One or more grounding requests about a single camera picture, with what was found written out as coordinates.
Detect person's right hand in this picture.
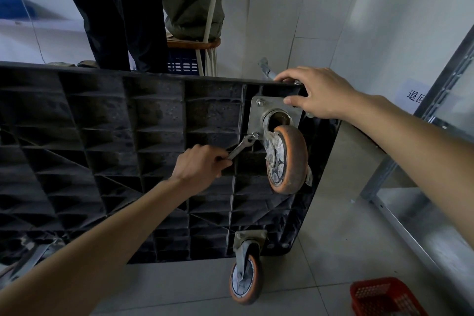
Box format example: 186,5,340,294
274,66,358,120

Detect person's left hand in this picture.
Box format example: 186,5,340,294
171,144,234,194

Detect silver wrench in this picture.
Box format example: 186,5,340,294
226,134,257,160

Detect black plastic cart platform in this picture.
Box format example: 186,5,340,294
0,61,342,266

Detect person's left forearm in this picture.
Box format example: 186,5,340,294
0,177,198,316

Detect person's right forearm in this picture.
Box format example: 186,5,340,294
344,91,474,250

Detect orange caster wheel with brake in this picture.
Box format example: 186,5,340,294
247,95,314,195

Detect blue plastic crate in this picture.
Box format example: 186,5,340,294
167,49,203,76

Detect wooden chair seat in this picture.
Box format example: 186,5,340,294
167,38,221,50

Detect white paper label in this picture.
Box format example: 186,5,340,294
395,78,431,113

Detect grey metal shelf rack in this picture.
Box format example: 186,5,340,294
360,23,474,292

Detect red plastic basket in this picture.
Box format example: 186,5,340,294
350,277,429,316

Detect blue cushion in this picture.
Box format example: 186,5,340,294
0,0,38,19

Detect grey cart handle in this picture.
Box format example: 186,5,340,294
258,57,283,81

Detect white metal chair frame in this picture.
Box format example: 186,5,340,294
161,0,230,77

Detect grey metal caster bracket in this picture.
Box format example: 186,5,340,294
0,236,65,290

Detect white cable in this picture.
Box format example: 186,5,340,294
7,0,47,65

